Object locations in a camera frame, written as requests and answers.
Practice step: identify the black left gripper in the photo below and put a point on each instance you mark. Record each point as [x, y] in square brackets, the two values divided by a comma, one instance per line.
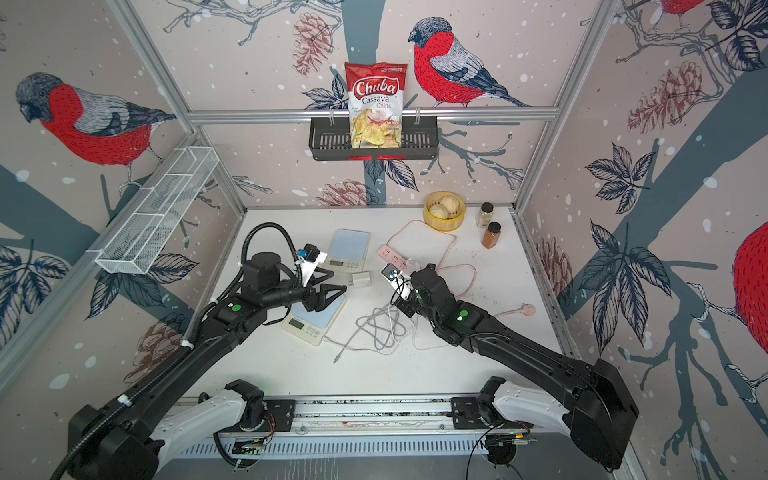
[319, 299]

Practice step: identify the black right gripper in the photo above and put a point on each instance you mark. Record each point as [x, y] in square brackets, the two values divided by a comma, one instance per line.
[415, 276]

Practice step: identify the white charger adapter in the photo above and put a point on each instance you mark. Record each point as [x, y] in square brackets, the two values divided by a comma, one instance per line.
[361, 280]
[412, 266]

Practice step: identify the blue-top kitchen scale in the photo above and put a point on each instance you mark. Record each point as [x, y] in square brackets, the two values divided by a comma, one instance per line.
[312, 327]
[348, 251]

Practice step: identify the pink power strip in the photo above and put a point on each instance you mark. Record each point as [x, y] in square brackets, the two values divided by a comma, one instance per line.
[390, 256]

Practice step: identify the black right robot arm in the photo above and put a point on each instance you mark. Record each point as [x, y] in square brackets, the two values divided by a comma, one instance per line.
[599, 412]

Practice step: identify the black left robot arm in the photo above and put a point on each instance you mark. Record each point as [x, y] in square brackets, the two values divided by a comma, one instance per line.
[124, 438]

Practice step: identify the brown spice jar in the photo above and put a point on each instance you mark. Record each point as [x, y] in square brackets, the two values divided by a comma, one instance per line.
[491, 235]

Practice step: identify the yellow rimmed wooden bowl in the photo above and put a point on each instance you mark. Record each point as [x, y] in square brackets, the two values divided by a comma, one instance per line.
[443, 225]

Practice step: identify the bun in bowl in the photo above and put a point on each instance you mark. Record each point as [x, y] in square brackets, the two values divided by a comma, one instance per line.
[439, 211]
[451, 204]

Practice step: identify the light spice jar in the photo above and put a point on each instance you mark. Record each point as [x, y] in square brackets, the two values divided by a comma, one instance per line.
[485, 215]

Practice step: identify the red cassava chips bag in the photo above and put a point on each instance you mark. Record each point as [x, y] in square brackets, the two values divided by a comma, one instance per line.
[375, 104]

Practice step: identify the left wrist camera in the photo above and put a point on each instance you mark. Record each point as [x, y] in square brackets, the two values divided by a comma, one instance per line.
[309, 258]

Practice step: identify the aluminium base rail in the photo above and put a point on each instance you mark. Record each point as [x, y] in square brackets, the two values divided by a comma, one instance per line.
[338, 415]

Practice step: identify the black hanging wire basket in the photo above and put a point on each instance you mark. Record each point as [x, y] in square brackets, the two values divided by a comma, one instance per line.
[330, 140]

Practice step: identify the white mesh wall shelf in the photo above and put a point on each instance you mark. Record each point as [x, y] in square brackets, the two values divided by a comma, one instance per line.
[141, 238]

